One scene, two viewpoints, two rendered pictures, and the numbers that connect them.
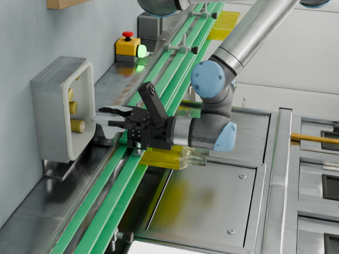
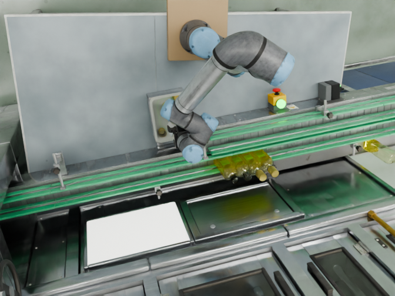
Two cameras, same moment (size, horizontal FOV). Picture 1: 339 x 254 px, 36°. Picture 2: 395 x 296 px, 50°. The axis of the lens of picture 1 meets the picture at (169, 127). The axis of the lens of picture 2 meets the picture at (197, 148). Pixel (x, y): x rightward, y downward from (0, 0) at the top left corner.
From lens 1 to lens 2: 1.60 m
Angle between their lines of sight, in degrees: 59
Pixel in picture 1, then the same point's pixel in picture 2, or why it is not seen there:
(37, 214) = (126, 157)
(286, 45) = not seen: outside the picture
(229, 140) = (184, 154)
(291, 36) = not seen: outside the picture
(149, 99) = not seen: hidden behind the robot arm
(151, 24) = (322, 90)
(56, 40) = (178, 78)
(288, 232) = (242, 249)
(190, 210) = (218, 207)
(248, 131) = (354, 197)
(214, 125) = (186, 143)
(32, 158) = (146, 133)
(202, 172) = (263, 196)
